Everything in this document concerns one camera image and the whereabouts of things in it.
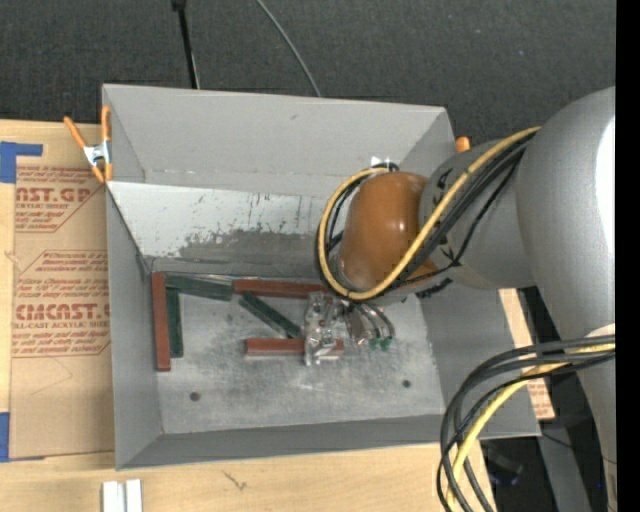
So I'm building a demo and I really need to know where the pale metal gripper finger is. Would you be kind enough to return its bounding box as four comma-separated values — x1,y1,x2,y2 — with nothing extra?
302,347,346,367
303,319,335,346

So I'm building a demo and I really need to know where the red-brown block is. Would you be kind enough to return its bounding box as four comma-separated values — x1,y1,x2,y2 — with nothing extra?
231,278,329,301
150,271,173,373
243,337,346,358

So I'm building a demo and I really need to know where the dark green flat block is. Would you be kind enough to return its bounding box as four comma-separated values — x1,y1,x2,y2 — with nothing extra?
166,286,185,359
238,290,303,341
164,274,234,303

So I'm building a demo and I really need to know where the grey metal bin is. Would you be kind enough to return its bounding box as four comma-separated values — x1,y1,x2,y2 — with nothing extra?
101,83,544,471

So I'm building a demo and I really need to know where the brown cardboard board red print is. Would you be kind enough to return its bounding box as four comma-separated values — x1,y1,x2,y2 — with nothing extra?
0,118,557,462

